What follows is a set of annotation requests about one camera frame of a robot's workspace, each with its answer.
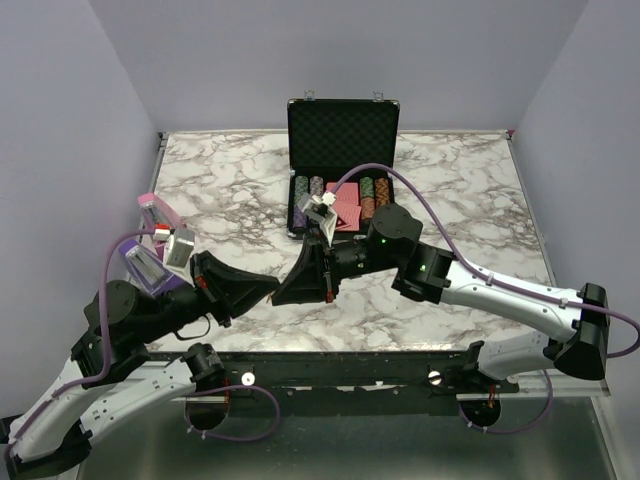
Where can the grey poker chip stack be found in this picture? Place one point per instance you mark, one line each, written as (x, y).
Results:
(316, 186)

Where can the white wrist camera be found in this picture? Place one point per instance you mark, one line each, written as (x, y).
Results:
(178, 249)
(320, 209)

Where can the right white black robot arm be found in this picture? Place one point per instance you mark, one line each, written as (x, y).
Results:
(569, 327)

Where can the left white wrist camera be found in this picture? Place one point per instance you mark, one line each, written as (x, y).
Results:
(178, 249)

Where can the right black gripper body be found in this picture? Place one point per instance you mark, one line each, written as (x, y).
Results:
(341, 262)

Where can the aluminium extrusion frame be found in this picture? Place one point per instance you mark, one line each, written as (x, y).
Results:
(549, 429)

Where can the purple poker chip stack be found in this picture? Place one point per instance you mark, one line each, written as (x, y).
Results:
(299, 220)

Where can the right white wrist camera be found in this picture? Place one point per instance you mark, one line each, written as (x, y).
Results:
(320, 209)

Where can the purple metronome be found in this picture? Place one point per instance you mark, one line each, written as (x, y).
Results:
(147, 269)

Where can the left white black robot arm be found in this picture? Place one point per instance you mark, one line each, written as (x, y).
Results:
(59, 430)

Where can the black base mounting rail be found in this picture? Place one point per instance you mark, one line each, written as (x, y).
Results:
(318, 384)

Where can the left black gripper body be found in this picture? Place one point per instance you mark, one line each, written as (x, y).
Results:
(214, 307)

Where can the pink metronome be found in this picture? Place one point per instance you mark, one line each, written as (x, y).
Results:
(156, 212)

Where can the orange poker chip stack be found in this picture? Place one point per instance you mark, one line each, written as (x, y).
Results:
(382, 191)

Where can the pink playing card deck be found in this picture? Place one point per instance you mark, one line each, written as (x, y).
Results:
(347, 206)

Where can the green poker chip stack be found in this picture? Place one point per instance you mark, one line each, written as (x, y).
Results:
(301, 187)

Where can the black poker chip case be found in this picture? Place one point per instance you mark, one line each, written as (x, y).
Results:
(329, 137)

